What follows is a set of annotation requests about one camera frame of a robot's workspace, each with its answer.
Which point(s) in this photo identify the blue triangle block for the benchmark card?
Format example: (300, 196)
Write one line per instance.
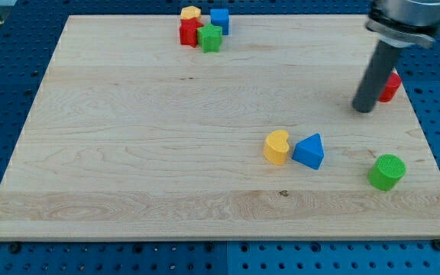
(309, 151)

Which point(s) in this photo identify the red star block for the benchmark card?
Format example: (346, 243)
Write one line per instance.
(188, 31)

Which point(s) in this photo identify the blue cube block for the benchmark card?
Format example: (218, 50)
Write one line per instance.
(220, 17)

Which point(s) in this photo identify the green star block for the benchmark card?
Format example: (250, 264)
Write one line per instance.
(209, 37)

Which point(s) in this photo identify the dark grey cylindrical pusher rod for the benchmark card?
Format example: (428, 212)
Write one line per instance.
(382, 62)

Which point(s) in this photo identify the yellow hexagon block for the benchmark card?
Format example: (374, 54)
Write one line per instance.
(190, 12)

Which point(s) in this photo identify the light wooden board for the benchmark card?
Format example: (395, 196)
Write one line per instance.
(133, 137)

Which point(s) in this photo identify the yellow heart block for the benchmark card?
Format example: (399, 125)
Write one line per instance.
(276, 147)

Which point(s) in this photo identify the red circle block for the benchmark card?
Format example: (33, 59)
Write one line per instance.
(393, 83)

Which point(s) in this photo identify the green circle block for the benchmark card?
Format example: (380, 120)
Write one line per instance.
(386, 172)

